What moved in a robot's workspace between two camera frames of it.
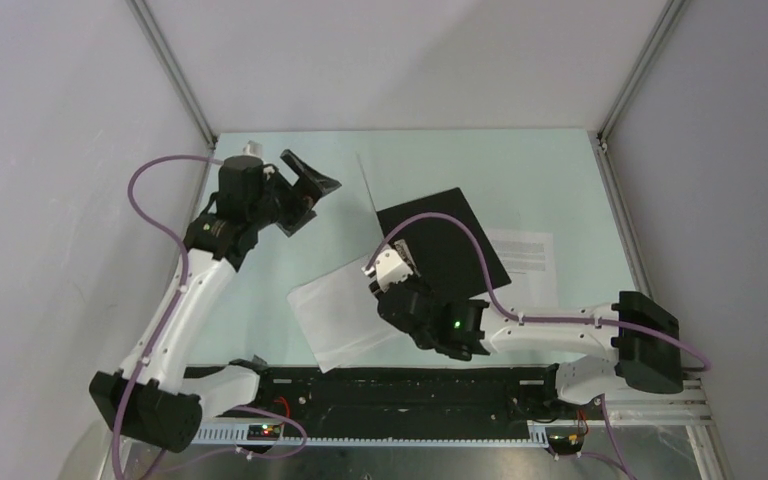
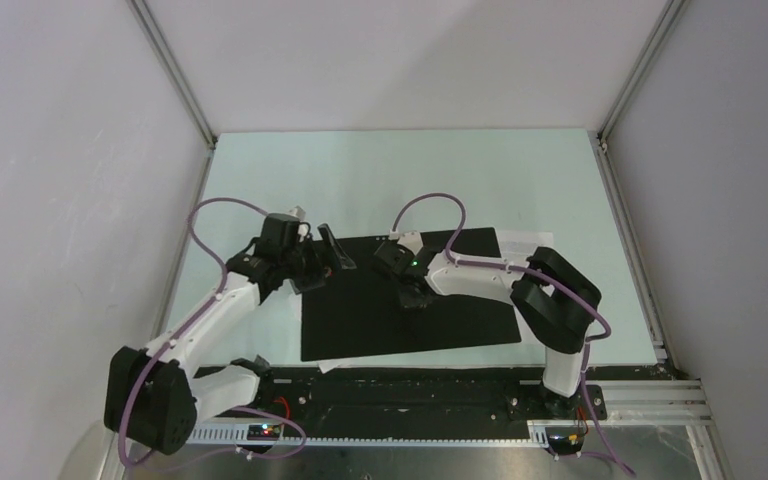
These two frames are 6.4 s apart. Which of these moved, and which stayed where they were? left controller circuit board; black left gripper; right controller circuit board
Moved: black left gripper
Stayed: left controller circuit board; right controller circuit board
